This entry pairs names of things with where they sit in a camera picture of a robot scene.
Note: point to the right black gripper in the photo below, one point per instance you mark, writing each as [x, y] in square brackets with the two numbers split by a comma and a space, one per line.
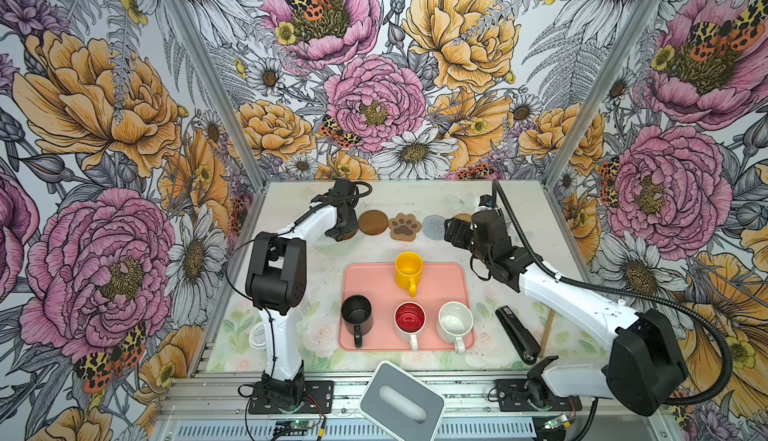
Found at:
[459, 229]

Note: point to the black mug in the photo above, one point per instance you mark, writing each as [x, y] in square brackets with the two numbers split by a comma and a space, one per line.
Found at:
[357, 316]

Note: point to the white lidded jar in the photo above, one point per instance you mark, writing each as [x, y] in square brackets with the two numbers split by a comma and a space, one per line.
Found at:
[257, 337]

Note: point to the black stapler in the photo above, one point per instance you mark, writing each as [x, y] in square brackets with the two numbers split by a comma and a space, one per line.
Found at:
[526, 346]

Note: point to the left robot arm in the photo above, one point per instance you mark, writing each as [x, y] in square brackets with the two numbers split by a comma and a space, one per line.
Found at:
[276, 282]

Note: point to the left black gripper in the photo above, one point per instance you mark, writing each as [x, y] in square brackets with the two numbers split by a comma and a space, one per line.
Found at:
[352, 225]

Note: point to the brown paw print coaster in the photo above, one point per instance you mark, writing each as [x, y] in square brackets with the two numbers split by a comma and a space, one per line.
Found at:
[404, 227]

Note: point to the wooden mallet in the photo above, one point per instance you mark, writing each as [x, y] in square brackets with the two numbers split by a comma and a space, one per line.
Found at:
[546, 333]

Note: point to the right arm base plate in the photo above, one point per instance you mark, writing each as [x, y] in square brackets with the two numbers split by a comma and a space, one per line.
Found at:
[524, 395]

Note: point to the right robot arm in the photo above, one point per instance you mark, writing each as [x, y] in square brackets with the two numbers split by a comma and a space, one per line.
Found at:
[643, 366]

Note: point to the pink plastic tray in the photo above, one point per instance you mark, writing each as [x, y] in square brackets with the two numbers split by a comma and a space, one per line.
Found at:
[440, 283]

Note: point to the yellow mug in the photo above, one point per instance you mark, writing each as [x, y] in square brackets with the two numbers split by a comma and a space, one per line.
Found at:
[408, 272]

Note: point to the grey woven round coaster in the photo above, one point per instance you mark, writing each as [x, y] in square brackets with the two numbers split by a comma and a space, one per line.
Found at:
[433, 227]

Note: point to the white mug front right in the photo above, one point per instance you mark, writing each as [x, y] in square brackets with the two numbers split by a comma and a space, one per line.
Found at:
[455, 322]

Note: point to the matte brown round coaster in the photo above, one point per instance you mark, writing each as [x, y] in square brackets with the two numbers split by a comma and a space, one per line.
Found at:
[373, 222]

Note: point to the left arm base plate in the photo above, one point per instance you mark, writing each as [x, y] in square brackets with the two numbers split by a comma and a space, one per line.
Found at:
[301, 397]

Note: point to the green circuit board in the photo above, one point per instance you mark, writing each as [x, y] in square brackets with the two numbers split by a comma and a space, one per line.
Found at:
[294, 428]

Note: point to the tan rattan round coaster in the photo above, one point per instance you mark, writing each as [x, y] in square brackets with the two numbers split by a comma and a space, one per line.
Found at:
[464, 217]

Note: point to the red inside white mug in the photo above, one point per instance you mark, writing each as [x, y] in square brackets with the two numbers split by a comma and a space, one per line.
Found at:
[409, 321]

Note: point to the grey tissue box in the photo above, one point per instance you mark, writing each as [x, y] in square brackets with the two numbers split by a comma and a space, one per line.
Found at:
[402, 405]

